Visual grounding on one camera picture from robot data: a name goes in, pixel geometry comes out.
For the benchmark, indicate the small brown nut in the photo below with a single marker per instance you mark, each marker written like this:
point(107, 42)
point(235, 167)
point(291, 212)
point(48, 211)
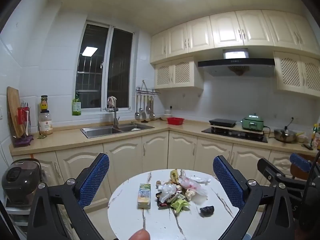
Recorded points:
point(158, 183)

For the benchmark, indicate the black range hood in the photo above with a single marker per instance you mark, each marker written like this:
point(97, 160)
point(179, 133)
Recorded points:
point(237, 66)

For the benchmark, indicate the pale dish rag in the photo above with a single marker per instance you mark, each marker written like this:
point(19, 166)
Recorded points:
point(112, 101)

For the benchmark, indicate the red utensil holder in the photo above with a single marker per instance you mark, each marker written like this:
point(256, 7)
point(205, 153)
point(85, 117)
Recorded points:
point(22, 115)

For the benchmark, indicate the clear plastic wrapper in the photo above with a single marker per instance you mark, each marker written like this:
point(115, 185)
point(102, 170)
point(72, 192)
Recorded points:
point(201, 179)

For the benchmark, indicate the person's left hand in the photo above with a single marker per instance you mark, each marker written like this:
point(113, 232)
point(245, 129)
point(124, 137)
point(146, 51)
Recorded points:
point(140, 235)

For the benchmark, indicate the sliding kitchen window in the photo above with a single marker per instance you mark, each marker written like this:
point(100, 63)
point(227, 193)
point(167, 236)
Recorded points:
point(120, 70)

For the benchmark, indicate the dark rice cooker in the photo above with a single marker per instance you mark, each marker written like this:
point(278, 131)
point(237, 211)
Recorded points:
point(20, 182)

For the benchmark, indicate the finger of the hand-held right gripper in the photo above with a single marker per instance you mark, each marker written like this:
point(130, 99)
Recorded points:
point(265, 167)
point(300, 161)

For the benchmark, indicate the steel wok with lid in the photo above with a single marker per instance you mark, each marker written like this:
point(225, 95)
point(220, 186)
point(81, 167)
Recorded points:
point(285, 135)

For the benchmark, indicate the dark sauce bottle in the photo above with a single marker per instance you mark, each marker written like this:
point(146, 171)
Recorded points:
point(44, 103)

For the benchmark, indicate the wooden cutting board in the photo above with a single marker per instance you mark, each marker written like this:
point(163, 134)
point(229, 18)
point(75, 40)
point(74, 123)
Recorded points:
point(13, 110)

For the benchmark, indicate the round white marble table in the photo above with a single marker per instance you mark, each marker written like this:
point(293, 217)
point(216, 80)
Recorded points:
point(190, 226)

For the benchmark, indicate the yellow snack wrapper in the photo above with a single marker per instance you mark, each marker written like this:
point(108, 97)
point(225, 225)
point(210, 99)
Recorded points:
point(174, 176)

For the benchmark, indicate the white storage cart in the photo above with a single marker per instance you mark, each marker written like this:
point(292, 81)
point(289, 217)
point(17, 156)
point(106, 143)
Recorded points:
point(15, 211)

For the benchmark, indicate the green glass bottle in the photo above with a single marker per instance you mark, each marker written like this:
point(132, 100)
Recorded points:
point(76, 107)

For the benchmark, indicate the white bowl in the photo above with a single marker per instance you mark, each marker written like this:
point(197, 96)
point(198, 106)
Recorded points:
point(163, 117)

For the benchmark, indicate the row of hanging steel utensils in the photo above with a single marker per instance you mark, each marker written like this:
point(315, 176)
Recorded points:
point(137, 115)

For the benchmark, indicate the cream kitchen base cabinets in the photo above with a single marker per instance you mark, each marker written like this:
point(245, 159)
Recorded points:
point(155, 152)

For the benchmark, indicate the green yellow drink carton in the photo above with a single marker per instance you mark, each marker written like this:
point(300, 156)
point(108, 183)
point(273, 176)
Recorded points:
point(144, 196)

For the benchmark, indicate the steel double sink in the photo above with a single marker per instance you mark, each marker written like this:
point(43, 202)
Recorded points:
point(100, 131)

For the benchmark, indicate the black gas stove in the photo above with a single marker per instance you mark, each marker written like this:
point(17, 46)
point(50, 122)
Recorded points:
point(232, 134)

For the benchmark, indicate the cream wall cabinets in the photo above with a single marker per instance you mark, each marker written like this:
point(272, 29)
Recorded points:
point(225, 32)

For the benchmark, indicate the steel kitchen faucet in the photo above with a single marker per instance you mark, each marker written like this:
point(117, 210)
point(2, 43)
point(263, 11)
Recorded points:
point(115, 120)

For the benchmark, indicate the clear grain jar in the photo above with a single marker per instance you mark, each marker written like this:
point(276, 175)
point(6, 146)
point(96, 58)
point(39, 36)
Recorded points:
point(45, 123)

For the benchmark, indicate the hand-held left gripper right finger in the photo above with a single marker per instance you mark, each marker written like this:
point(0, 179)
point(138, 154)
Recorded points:
point(228, 180)

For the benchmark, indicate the green snack wrapper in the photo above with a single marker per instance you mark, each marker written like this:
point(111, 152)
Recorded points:
point(180, 205)

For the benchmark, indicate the small green packet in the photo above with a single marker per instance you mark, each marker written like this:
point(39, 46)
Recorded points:
point(41, 136)

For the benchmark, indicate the brown wooden chair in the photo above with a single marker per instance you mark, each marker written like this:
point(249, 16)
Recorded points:
point(296, 173)

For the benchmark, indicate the clear crumpled plastic bag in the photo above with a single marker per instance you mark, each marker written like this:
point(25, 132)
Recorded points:
point(167, 190)

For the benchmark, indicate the red plastic basket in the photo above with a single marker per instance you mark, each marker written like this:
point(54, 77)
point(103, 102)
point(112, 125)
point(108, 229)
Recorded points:
point(175, 121)

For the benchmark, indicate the beige crumpled wrapper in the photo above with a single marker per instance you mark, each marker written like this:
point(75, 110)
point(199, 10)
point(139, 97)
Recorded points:
point(190, 194)

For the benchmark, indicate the cluster of condiment bottles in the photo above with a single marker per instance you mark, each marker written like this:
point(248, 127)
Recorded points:
point(316, 136)

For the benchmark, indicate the black crumpled wrapper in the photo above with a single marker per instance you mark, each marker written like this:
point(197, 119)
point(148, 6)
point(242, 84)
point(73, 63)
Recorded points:
point(207, 211)

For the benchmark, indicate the cream lattice door wall cabinet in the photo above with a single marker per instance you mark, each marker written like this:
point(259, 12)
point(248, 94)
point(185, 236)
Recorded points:
point(290, 71)
point(180, 73)

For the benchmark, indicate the purple draining stand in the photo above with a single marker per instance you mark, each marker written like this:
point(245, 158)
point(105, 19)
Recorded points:
point(23, 141)

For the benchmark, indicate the green electric pot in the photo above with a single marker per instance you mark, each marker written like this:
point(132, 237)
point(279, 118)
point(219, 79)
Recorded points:
point(252, 123)

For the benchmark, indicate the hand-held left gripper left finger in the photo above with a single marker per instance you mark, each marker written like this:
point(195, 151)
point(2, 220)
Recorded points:
point(96, 180)

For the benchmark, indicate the wall utensil rack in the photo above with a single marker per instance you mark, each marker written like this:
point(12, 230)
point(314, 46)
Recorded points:
point(147, 91)

